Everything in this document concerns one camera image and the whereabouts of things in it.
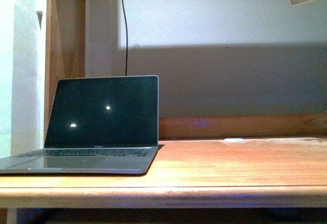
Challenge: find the black hanging cable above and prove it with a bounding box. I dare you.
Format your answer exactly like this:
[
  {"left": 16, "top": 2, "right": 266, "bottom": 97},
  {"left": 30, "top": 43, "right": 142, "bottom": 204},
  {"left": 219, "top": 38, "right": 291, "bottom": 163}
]
[{"left": 121, "top": 0, "right": 129, "bottom": 77}]

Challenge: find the wooden desk hutch frame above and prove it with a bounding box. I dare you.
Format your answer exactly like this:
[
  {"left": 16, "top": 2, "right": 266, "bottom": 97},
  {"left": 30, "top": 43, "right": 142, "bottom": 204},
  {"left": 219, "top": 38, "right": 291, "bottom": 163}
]
[{"left": 44, "top": 0, "right": 326, "bottom": 140}]

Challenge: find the grey open laptop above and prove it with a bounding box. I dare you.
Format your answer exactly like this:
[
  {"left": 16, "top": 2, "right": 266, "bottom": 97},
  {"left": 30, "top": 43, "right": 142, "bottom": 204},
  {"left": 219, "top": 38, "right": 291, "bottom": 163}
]
[{"left": 1, "top": 75, "right": 159, "bottom": 174}]

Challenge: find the white round desk grommet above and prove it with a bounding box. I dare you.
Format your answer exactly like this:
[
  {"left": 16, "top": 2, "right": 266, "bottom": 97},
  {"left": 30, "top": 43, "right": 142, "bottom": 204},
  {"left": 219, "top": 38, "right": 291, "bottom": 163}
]
[{"left": 224, "top": 138, "right": 244, "bottom": 143}]

